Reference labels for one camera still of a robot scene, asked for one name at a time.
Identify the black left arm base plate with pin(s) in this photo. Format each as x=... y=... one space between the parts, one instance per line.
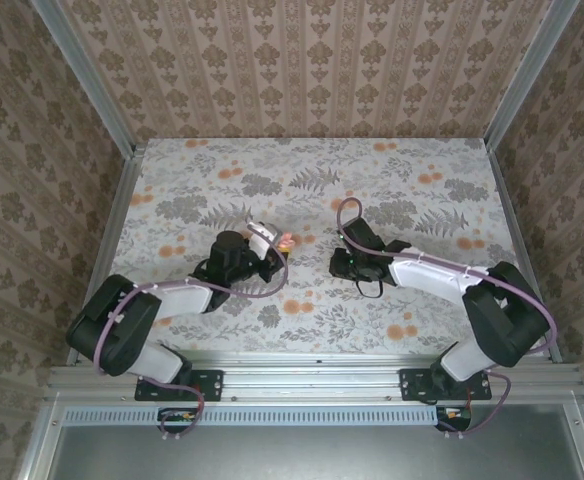
x=209 y=385

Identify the aluminium mounting rail beam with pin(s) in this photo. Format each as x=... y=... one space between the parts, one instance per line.
x=312 y=380

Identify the black electronics box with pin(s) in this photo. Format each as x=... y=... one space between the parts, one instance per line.
x=454 y=422
x=174 y=416

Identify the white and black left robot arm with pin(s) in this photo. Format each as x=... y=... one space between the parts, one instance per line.
x=182 y=300

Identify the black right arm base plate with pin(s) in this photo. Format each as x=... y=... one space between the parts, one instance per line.
x=414 y=385

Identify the aluminium frame post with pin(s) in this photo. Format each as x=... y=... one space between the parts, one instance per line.
x=89 y=80
x=528 y=75

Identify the pink earbud charging case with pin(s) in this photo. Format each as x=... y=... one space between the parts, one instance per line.
x=287 y=241

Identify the grey metal base panel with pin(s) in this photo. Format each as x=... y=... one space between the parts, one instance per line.
x=297 y=455

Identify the aluminium table side rail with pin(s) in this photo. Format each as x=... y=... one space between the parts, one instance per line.
x=113 y=225
x=517 y=225

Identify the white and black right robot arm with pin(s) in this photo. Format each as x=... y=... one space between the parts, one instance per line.
x=422 y=275

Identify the floral patterned table cover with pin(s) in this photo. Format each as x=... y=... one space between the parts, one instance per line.
x=252 y=150

